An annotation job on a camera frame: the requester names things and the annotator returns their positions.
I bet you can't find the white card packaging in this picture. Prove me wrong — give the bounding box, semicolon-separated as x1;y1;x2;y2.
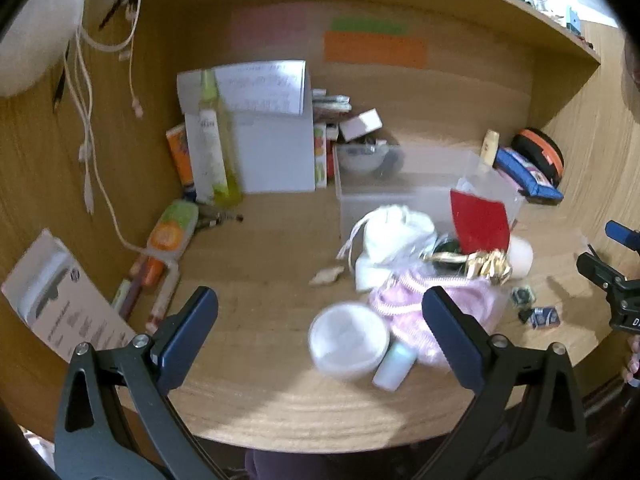
0;229;138;363

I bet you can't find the pink rope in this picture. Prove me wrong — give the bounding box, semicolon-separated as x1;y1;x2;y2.
369;260;508;368

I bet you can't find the orange green pack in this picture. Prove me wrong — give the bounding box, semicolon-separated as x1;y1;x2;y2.
144;200;200;263

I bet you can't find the cream tube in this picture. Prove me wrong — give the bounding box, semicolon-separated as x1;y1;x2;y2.
479;130;501;171

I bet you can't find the red pouch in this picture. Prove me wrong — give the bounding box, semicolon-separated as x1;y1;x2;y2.
449;189;512;253

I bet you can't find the orange marker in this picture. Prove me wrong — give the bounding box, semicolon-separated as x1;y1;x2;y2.
127;255;166;291

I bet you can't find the clear plastic jar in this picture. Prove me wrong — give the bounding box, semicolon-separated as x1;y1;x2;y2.
307;302;391;381

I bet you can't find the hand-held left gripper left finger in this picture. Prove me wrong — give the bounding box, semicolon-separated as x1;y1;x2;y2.
52;286;221;480

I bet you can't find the small dark keyring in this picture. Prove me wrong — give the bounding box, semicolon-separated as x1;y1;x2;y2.
195;210;245;231

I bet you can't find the light blue small bottle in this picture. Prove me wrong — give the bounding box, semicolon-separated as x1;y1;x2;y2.
372;342;418;392

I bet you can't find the blue zip pouch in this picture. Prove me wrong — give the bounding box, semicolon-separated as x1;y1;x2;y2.
494;147;565;201

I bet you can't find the person's right hand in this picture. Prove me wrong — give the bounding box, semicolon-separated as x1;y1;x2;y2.
621;335;640;388

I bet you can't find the white drawstring bag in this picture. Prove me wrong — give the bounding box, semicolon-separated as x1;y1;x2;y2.
336;204;436;292

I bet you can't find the green sticky note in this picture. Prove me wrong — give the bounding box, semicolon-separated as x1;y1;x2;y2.
331;17;411;35

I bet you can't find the colourful slim box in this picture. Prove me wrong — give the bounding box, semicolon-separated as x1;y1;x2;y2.
313;122;337;188

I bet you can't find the orange box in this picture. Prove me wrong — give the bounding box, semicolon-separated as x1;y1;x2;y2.
166;124;197;198

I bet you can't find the orange sticky note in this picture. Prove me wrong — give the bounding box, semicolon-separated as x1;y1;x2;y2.
324;31;430;68

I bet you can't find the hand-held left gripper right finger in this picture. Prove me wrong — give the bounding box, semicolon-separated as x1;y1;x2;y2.
421;286;588;480

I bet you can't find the white round object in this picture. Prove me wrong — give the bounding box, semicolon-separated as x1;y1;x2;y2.
0;0;88;98

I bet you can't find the gold ribbon ornament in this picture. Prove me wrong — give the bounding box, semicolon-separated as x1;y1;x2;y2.
425;249;513;286

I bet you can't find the small white box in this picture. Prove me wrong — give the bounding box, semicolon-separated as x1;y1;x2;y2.
339;108;383;142

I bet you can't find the white charging cable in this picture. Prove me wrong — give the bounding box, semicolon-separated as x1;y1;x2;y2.
65;0;148;256

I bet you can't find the white folded paper box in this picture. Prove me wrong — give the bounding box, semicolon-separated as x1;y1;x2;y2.
176;60;316;195

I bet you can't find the cream cylinder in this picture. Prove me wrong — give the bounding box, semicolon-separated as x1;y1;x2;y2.
505;236;535;278

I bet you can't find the white pen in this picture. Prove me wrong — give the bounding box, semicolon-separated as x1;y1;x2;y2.
146;265;181;328

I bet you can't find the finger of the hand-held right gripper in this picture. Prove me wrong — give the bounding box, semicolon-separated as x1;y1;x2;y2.
576;245;632;306
605;220;640;253

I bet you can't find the green tube bottle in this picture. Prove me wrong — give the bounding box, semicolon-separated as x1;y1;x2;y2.
192;69;245;206

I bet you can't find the white earphone cable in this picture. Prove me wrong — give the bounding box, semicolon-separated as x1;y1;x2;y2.
80;0;147;121

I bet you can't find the beige eraser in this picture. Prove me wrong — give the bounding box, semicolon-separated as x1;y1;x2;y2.
309;265;346;287

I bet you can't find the pink sticky note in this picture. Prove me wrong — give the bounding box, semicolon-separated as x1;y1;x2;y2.
231;7;307;48

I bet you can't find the stack of cards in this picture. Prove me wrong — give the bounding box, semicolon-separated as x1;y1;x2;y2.
312;89;353;123

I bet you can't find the black orange round case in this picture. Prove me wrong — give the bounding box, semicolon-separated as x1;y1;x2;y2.
511;128;565;186

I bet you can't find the clear plastic container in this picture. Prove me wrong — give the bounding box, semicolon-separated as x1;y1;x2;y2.
333;142;525;246

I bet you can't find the wooden desk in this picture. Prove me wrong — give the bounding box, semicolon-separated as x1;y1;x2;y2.
0;0;640;456

